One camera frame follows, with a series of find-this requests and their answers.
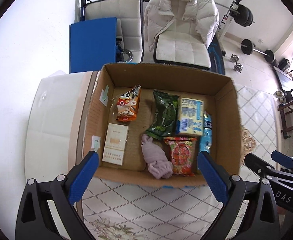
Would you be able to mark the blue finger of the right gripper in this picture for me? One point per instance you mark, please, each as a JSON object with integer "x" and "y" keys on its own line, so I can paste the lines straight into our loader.
{"x": 282, "y": 159}
{"x": 257, "y": 165}

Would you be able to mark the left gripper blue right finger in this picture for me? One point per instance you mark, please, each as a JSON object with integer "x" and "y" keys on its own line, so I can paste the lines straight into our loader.
{"x": 227, "y": 189}

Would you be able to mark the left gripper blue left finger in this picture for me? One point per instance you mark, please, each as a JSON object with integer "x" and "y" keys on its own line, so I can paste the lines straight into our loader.
{"x": 68, "y": 189}

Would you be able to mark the long blue snack pack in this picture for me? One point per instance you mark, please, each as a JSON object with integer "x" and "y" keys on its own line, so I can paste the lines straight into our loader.
{"x": 206, "y": 139}

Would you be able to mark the orange snack bag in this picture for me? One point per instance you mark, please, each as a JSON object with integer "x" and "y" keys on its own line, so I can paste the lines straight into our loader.
{"x": 127, "y": 104}

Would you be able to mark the dark wooden stool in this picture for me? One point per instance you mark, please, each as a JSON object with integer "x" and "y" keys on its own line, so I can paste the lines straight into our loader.
{"x": 286, "y": 116}

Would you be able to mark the patterned table cloth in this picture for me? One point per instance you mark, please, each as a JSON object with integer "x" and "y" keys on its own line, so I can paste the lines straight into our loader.
{"x": 119, "y": 211}

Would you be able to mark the red noodle packet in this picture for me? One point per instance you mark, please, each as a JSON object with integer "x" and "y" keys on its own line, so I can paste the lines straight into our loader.
{"x": 181, "y": 154}

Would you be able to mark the white cream flat box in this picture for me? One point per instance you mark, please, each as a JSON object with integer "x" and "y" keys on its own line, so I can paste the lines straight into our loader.
{"x": 115, "y": 142}

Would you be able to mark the lilac rolled sock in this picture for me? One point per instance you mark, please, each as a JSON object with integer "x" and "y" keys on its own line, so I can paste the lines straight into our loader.
{"x": 155, "y": 158}

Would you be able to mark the yellow blue carton box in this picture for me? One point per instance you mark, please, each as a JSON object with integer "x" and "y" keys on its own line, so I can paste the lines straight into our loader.
{"x": 190, "y": 117}

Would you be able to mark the green snack bag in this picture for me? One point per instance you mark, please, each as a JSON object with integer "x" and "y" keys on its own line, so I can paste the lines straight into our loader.
{"x": 165, "y": 115}

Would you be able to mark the brown cardboard box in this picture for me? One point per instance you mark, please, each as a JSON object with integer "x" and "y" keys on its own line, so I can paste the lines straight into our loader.
{"x": 149, "y": 120}

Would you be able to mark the chrome dumbbell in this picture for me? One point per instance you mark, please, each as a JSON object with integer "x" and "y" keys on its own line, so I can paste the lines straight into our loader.
{"x": 234, "y": 58}

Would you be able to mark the long barbell on floor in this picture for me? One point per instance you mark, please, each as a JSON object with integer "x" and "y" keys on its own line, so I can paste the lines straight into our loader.
{"x": 248, "y": 48}

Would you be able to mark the white cushioned chair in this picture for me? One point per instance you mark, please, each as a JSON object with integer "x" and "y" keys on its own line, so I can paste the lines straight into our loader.
{"x": 183, "y": 49}

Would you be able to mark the blue board panel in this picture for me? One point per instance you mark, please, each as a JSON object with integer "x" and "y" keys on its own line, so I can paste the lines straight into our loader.
{"x": 92, "y": 44}

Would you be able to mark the barbell on rack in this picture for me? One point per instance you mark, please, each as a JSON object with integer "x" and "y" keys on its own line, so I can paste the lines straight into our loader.
{"x": 237, "y": 12}

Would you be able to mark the white puffer jacket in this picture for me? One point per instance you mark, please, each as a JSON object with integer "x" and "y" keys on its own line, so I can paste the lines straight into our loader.
{"x": 159, "y": 15}

